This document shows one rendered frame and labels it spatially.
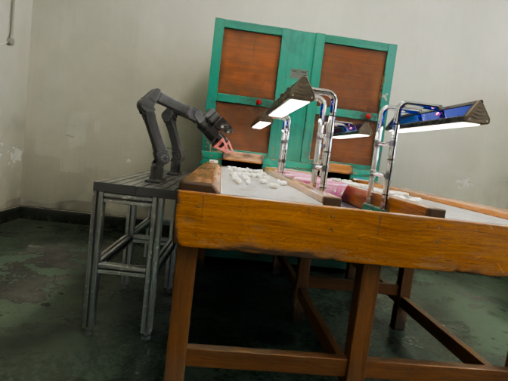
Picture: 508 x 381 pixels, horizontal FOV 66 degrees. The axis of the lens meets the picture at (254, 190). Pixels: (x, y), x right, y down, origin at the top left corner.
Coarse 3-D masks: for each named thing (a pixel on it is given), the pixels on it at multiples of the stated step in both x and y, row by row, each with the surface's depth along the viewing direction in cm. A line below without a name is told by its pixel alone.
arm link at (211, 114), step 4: (212, 108) 203; (196, 112) 197; (208, 112) 202; (212, 112) 203; (216, 112) 204; (196, 116) 197; (200, 116) 198; (204, 116) 201; (208, 116) 202; (212, 116) 203; (216, 116) 204; (220, 116) 205; (200, 120) 198; (212, 120) 203; (216, 120) 204; (212, 124) 204
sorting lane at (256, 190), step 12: (228, 180) 166; (252, 180) 183; (276, 180) 204; (228, 192) 118; (240, 192) 122; (252, 192) 127; (264, 192) 131; (276, 192) 136; (288, 192) 142; (300, 192) 147
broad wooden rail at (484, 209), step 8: (376, 184) 249; (408, 192) 206; (416, 192) 202; (432, 200) 182; (440, 200) 176; (448, 200) 170; (456, 200) 171; (464, 208) 158; (472, 208) 153; (480, 208) 149; (488, 208) 147; (496, 208) 153; (496, 216) 140; (504, 216) 136
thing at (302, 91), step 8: (304, 80) 117; (296, 88) 117; (304, 88) 117; (312, 88) 118; (280, 96) 158; (288, 96) 119; (296, 96) 118; (304, 96) 118; (312, 96) 118; (272, 104) 176; (280, 104) 136; (272, 112) 162
